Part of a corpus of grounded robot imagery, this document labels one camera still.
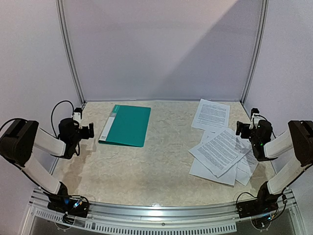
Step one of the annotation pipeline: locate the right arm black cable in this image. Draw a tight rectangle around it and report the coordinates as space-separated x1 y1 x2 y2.
254 114 277 139

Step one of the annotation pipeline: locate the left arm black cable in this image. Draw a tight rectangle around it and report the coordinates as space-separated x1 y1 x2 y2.
50 99 81 157

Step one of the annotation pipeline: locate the printed paper sheet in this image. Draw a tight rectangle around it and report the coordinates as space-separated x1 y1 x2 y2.
191 99 230 132
189 131 237 186
235 149 258 186
189 127 251 178

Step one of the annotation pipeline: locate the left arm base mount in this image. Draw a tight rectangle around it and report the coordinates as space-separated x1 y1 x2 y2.
44 192 90 218

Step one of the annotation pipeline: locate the green file folder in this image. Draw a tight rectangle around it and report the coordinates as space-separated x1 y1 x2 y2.
98 104 151 147

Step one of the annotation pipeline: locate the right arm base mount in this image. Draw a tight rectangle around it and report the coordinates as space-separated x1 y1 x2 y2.
236 195 280 218

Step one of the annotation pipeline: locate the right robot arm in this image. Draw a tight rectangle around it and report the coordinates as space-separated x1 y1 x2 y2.
236 119 313 213

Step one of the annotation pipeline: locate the aluminium frame post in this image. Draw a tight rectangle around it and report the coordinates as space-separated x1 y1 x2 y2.
240 0 268 106
56 0 86 105

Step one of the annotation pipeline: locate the left aluminium frame post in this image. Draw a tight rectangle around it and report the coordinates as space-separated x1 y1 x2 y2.
56 0 86 105

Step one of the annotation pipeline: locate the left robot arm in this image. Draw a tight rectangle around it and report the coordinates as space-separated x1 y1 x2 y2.
0 118 94 212

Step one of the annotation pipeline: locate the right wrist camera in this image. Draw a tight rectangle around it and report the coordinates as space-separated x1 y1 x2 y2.
249 108 260 129

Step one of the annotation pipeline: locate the right aluminium frame post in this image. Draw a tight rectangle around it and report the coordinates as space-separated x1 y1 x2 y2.
240 0 268 106

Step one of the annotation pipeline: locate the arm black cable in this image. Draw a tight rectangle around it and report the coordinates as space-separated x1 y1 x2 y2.
50 99 81 157
254 114 277 139

